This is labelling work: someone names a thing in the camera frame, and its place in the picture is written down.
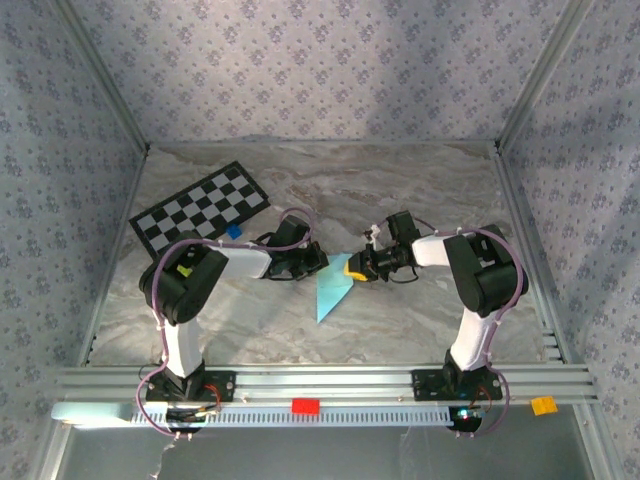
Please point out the light blue paper sheet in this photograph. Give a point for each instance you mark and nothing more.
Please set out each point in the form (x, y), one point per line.
(330, 295)

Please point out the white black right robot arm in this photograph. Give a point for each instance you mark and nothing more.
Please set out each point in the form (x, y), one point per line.
(427, 252)

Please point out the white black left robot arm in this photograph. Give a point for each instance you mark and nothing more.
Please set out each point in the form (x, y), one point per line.
(245, 260)

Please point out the small blue toy brick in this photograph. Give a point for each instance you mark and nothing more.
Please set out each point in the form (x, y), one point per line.
(233, 232)

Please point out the black white checkerboard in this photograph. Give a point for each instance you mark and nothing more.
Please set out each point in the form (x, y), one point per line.
(200, 210)

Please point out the red toy brick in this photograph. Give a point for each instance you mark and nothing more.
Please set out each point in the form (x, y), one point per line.
(305, 406)

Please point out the grey metal panel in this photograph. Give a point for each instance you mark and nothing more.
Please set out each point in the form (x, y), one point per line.
(320, 455)

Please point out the yellow toy brick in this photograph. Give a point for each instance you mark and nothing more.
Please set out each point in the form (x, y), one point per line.
(544, 406)

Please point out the aluminium rear rail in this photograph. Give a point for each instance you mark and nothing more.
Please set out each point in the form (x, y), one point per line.
(320, 144)

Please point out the long aluminium mounting rail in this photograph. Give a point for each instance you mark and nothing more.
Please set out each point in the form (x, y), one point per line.
(320, 382)

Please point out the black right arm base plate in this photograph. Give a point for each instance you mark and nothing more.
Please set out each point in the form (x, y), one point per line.
(425, 385)

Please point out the aluminium side rail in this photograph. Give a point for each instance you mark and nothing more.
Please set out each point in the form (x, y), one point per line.
(525, 240)
(112, 260)

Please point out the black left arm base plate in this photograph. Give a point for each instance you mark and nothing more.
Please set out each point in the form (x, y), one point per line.
(220, 387)

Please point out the aluminium frame post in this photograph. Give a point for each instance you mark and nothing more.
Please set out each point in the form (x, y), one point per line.
(545, 70)
(100, 75)

